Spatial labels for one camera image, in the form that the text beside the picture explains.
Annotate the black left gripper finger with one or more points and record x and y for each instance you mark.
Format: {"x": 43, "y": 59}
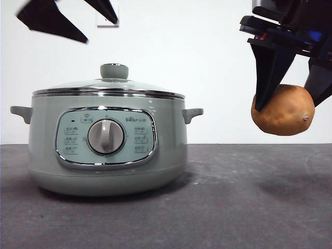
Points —
{"x": 106, "y": 10}
{"x": 49, "y": 20}

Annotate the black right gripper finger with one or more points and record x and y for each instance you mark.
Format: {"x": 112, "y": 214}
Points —
{"x": 320, "y": 83}
{"x": 269, "y": 72}

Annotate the brown potato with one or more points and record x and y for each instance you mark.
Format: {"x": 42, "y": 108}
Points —
{"x": 285, "y": 114}

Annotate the glass lid with green knob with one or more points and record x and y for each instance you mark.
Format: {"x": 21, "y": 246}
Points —
{"x": 114, "y": 71}

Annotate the sage green electric pot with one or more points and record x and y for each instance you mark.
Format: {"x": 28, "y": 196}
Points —
{"x": 46, "y": 145}

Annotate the white wall socket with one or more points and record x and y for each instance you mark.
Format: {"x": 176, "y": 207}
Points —
{"x": 100, "y": 22}

